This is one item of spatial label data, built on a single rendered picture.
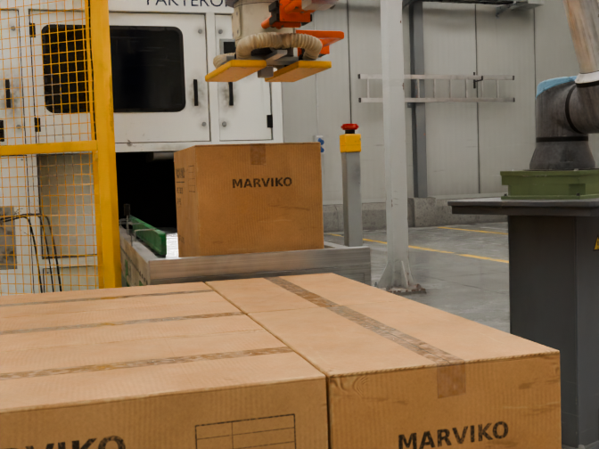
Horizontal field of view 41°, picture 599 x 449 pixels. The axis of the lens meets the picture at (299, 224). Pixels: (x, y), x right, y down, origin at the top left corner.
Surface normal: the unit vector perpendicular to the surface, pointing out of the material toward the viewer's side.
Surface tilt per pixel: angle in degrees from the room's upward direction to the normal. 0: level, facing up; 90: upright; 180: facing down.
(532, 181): 90
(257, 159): 90
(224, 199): 90
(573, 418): 90
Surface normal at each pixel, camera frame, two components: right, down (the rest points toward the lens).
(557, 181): -0.77, 0.07
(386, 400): 0.27, 0.05
